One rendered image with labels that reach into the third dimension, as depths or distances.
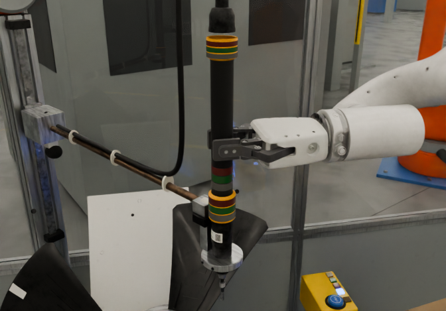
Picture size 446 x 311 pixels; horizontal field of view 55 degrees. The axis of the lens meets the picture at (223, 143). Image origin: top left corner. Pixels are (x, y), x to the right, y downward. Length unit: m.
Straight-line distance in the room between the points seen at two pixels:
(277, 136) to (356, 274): 1.34
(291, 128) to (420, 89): 0.25
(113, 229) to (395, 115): 0.74
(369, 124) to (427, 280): 1.50
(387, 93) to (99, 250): 0.76
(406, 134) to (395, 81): 0.12
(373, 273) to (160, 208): 1.08
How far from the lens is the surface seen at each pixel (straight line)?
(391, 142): 0.71
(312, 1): 1.40
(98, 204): 1.16
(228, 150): 0.62
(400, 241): 1.92
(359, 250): 1.84
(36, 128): 1.13
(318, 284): 1.32
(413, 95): 0.80
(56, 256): 0.87
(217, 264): 0.72
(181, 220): 0.97
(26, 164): 1.27
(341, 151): 0.67
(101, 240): 1.14
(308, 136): 0.64
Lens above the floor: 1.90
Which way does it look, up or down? 22 degrees down
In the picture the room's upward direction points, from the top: straight up
